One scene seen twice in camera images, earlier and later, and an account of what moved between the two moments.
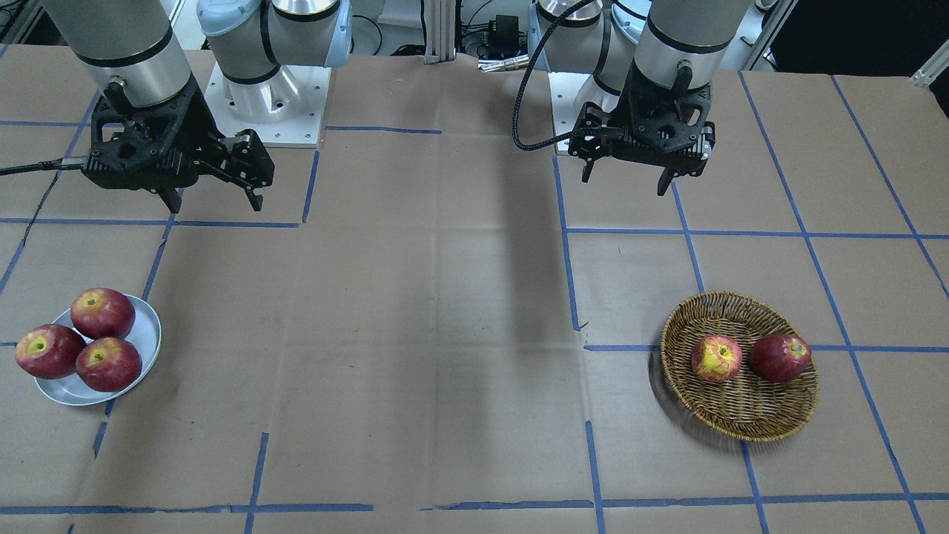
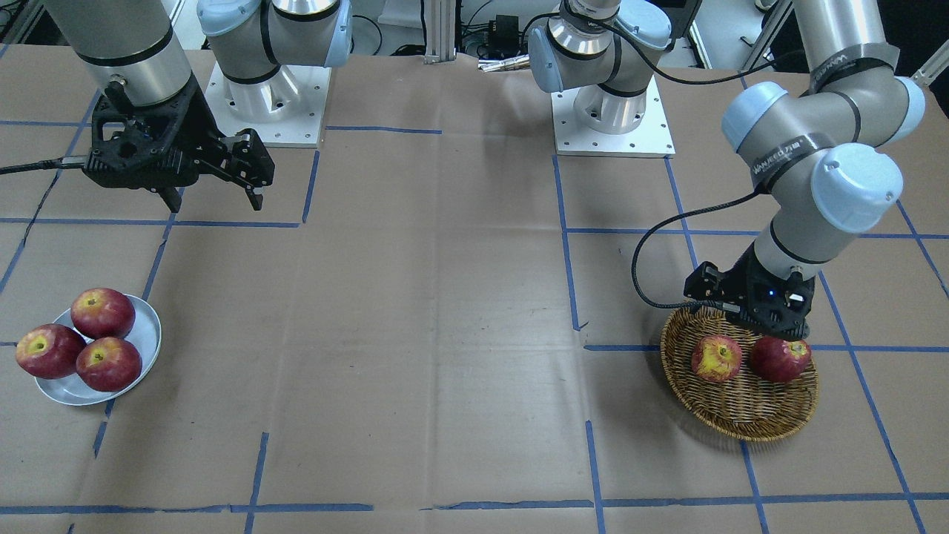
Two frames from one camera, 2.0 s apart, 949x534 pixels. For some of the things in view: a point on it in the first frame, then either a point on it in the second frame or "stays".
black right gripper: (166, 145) stays
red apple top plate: (101, 313) stays
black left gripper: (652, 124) to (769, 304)
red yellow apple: (716, 358) stays
